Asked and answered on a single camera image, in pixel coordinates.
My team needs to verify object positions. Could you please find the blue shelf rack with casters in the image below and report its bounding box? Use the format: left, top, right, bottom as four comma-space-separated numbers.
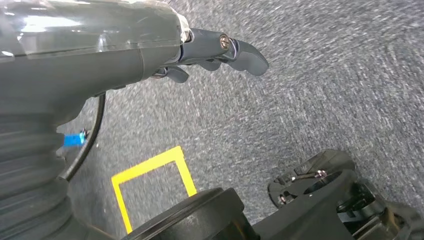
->
62, 128, 90, 148

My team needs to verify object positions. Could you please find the yellow floor tape square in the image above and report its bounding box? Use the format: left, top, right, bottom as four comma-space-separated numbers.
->
110, 145, 199, 235

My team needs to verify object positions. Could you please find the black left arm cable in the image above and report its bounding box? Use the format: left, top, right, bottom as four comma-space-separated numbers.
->
59, 92, 107, 181

